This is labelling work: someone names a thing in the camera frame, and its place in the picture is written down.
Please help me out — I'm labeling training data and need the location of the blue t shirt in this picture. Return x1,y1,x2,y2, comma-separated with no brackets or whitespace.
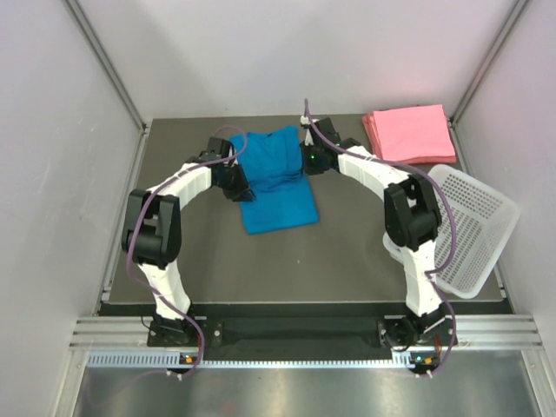
230,125,320,235

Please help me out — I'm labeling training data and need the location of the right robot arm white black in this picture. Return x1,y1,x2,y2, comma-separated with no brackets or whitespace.
300,116,444,348

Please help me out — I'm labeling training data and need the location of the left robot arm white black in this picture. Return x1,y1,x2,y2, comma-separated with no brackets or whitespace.
121,136,255,347

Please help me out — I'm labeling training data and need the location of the folded pink t shirt stack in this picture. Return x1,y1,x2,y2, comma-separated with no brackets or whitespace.
361,104,457,164

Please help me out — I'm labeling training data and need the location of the white perforated plastic basket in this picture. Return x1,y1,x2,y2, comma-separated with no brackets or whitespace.
382,163,522,300

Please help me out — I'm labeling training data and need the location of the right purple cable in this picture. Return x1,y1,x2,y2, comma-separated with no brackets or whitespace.
302,98,458,377

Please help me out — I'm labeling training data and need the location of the purple cable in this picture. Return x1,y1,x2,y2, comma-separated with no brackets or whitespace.
302,98,458,377
124,125,249,383

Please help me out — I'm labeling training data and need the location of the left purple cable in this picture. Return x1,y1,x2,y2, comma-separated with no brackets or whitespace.
124,125,249,383

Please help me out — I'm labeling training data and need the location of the right aluminium corner post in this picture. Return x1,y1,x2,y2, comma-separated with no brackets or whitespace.
448,0,533,127

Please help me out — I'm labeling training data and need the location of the aluminium corner post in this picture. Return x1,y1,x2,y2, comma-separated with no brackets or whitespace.
448,0,533,127
64,0,149,131

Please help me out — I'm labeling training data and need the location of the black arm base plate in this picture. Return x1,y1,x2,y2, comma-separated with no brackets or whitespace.
147,301,512,361

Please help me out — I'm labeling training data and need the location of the aluminium frame rail front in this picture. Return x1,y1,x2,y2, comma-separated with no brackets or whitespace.
69,314,543,350

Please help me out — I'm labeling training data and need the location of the slotted grey cable duct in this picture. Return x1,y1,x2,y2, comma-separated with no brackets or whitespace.
86,349,440,370

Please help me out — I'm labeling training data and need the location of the left aluminium corner post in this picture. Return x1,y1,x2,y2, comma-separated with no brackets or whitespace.
64,0,149,131

